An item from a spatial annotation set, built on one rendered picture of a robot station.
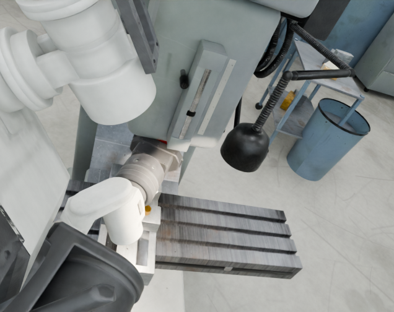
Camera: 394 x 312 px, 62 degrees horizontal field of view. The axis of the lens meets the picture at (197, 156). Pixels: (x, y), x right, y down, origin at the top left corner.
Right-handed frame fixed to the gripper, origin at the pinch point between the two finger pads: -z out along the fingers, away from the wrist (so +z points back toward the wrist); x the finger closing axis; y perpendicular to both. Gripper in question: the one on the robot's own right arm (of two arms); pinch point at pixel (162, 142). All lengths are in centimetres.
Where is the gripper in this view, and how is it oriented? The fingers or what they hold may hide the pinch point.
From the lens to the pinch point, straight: 79.4
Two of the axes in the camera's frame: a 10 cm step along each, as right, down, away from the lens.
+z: -2.6, 5.7, -7.8
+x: -9.1, -4.2, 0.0
